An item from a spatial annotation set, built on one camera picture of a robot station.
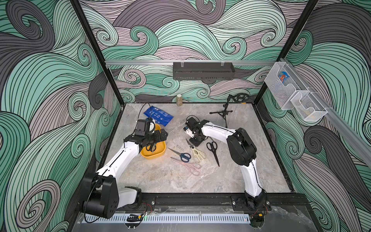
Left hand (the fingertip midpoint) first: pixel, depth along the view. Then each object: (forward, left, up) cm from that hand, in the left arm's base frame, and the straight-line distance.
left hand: (161, 133), depth 85 cm
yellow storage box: (-2, +2, -14) cm, 14 cm away
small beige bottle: (+37, -10, -7) cm, 39 cm away
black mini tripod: (+24, -45, -7) cm, 51 cm away
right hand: (+3, -24, -14) cm, 28 cm away
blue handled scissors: (-8, -14, -14) cm, 22 cm away
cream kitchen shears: (-7, -23, -13) cm, 27 cm away
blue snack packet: (+23, +5, -11) cm, 25 cm away
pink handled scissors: (-15, -20, -14) cm, 28 cm away
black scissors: (-3, +8, -13) cm, 15 cm away
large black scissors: (-1, -33, -14) cm, 36 cm away
